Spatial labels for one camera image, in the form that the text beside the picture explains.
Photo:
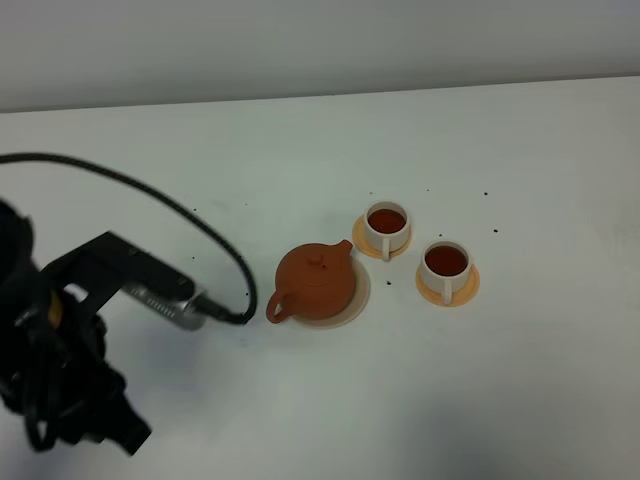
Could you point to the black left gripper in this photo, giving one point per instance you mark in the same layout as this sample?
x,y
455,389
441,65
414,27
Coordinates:
x,y
54,374

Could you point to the brown clay teapot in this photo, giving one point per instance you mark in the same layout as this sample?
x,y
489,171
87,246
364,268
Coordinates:
x,y
313,281

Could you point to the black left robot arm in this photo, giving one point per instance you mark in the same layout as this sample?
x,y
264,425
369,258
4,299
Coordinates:
x,y
20,276

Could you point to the beige round teapot coaster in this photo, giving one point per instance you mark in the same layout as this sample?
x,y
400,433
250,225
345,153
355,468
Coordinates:
x,y
352,310

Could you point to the orange saucer far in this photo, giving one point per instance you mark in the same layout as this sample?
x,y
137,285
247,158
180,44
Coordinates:
x,y
359,240

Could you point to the orange saucer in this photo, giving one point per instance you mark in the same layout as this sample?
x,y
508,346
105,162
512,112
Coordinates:
x,y
359,240
459,298

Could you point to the white teacup far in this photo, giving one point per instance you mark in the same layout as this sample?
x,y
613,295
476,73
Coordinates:
x,y
387,228

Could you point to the white teacup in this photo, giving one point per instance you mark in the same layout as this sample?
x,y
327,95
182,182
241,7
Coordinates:
x,y
387,228
445,268

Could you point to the white teacup near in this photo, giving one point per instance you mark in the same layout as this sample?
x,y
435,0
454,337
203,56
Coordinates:
x,y
445,268

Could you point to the orange saucer near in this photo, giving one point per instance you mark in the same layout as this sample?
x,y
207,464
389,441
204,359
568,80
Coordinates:
x,y
459,298

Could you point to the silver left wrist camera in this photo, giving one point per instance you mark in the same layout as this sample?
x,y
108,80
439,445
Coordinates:
x,y
109,264

